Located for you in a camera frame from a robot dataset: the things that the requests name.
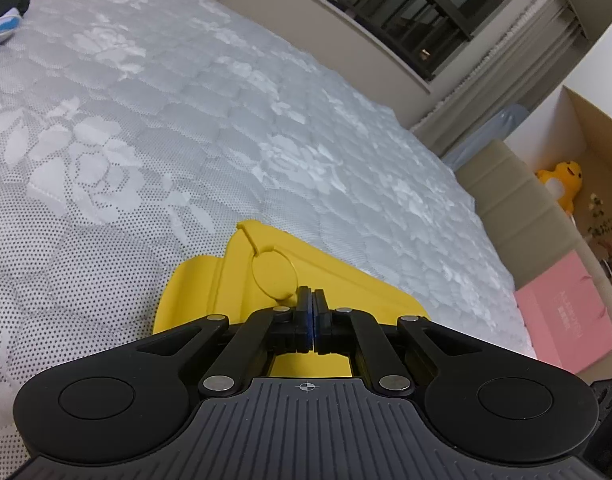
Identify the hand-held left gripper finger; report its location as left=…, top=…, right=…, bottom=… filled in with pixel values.
left=136, top=286, right=315, bottom=399
left=314, top=289, right=480, bottom=396

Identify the pink paper bag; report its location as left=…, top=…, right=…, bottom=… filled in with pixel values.
left=514, top=251, right=612, bottom=375

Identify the dried flower bunch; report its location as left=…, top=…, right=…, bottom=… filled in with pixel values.
left=584, top=192, right=612, bottom=282

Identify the beige padded headboard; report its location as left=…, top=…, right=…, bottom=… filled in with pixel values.
left=456, top=139, right=612, bottom=292

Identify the yellow duck plush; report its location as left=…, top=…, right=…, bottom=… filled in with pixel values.
left=534, top=161, right=584, bottom=214

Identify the pale blue pillow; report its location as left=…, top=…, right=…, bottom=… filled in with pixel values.
left=442, top=104, right=530, bottom=172

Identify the cardboard box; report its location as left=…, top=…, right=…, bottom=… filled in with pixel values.
left=560, top=85, right=612, bottom=171

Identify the beige curtain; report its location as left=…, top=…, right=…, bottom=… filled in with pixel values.
left=411, top=0, right=595, bottom=155

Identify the dark framed window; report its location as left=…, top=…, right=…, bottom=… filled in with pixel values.
left=271, top=0, right=542, bottom=82

